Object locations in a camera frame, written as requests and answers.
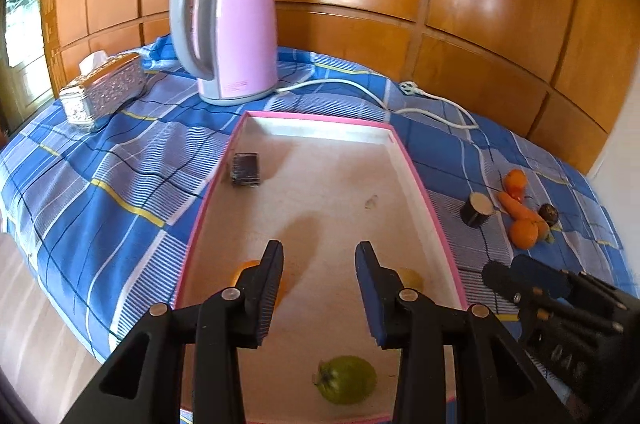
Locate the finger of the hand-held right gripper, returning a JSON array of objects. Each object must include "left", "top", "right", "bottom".
[
  {"left": 482, "top": 260, "right": 624, "bottom": 335},
  {"left": 512, "top": 253, "right": 626, "bottom": 310}
]

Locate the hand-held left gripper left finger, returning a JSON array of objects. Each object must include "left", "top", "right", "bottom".
[{"left": 62, "top": 240, "right": 285, "bottom": 424}]

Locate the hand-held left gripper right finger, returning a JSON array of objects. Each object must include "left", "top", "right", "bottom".
[{"left": 355, "top": 241, "right": 576, "bottom": 424}]

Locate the dark mangosteen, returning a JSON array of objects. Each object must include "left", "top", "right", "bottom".
[{"left": 537, "top": 203, "right": 561, "bottom": 226}]

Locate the orange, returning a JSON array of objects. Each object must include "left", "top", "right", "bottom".
[
  {"left": 501, "top": 169, "right": 528, "bottom": 201},
  {"left": 508, "top": 218, "right": 540, "bottom": 250},
  {"left": 232, "top": 259, "right": 288, "bottom": 305}
]

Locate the pink rimmed tray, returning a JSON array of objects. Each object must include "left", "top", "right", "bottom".
[{"left": 172, "top": 110, "right": 470, "bottom": 424}]

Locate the yellow lemon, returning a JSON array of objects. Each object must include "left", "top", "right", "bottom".
[{"left": 397, "top": 267, "right": 425, "bottom": 295}]

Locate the orange carrot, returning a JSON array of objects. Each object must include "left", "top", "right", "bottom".
[{"left": 496, "top": 190, "right": 551, "bottom": 241}]

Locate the purple eggplant piece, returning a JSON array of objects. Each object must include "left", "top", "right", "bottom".
[{"left": 460, "top": 193, "right": 493, "bottom": 227}]

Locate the green round fruit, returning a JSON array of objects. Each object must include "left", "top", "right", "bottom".
[{"left": 312, "top": 355, "right": 377, "bottom": 405}]

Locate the dark ridged block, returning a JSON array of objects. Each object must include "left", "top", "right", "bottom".
[{"left": 231, "top": 152, "right": 262, "bottom": 187}]

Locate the blue plaid blanket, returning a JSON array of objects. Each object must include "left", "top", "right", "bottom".
[{"left": 0, "top": 33, "right": 626, "bottom": 362}]

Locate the silver tissue box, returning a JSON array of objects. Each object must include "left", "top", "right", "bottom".
[{"left": 59, "top": 53, "right": 147, "bottom": 132}]

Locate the pink electric kettle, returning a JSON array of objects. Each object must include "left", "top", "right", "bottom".
[{"left": 169, "top": 0, "right": 279, "bottom": 107}]

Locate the wooden wardrobe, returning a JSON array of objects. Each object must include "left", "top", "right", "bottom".
[{"left": 40, "top": 0, "right": 640, "bottom": 175}]

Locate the white tissue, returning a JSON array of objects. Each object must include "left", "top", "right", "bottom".
[{"left": 77, "top": 50, "right": 108, "bottom": 75}]

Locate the window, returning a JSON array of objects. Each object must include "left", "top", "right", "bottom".
[{"left": 0, "top": 0, "right": 56, "bottom": 130}]

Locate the white power cable with plug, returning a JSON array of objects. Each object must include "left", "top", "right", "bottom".
[{"left": 272, "top": 78, "right": 488, "bottom": 177}]

